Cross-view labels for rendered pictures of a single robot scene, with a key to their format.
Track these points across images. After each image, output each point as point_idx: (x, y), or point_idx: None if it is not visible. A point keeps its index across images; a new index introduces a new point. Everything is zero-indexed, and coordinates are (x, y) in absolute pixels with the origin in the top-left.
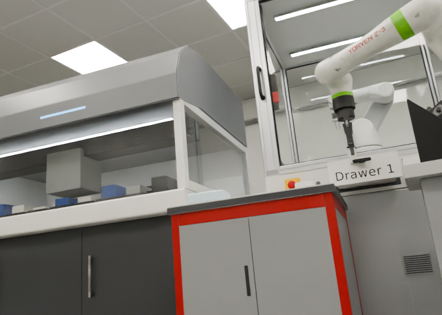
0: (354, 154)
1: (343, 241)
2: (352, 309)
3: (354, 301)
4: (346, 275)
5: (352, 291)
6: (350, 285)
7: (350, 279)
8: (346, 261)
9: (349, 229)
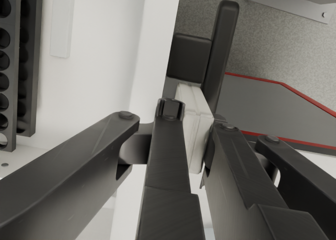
0: (220, 116)
1: (283, 118)
2: (295, 99)
3: (229, 87)
4: (308, 110)
5: (238, 92)
6: (260, 98)
7: (242, 96)
8: (270, 108)
9: None
